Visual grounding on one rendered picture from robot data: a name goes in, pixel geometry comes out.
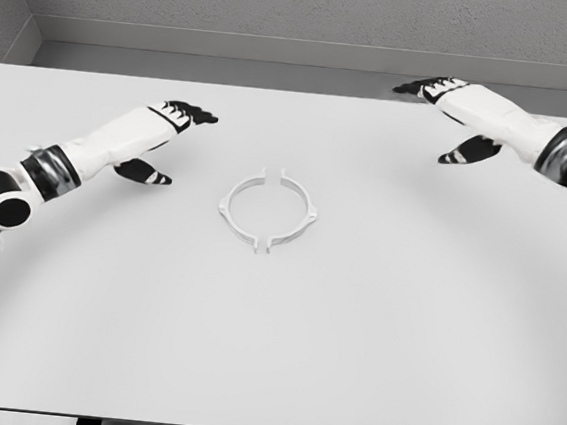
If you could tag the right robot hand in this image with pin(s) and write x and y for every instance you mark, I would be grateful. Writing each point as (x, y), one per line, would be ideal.
(484, 113)

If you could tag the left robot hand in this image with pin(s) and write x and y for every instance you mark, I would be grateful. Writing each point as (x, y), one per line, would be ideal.
(138, 130)

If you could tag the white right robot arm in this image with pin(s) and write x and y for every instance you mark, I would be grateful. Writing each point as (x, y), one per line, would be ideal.
(566, 149)

